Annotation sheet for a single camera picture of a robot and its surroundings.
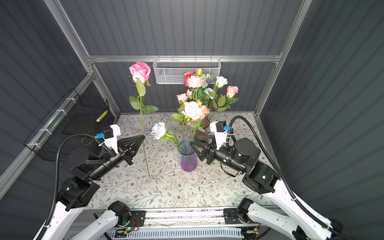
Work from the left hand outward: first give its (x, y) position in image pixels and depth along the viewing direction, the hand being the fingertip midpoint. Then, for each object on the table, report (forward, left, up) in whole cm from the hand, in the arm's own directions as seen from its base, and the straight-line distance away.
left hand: (145, 136), depth 55 cm
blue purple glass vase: (+9, -16, -35) cm, 40 cm away
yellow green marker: (+26, +31, -14) cm, 43 cm away
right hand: (-3, -19, -1) cm, 19 cm away
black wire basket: (+23, +45, -12) cm, 52 cm away
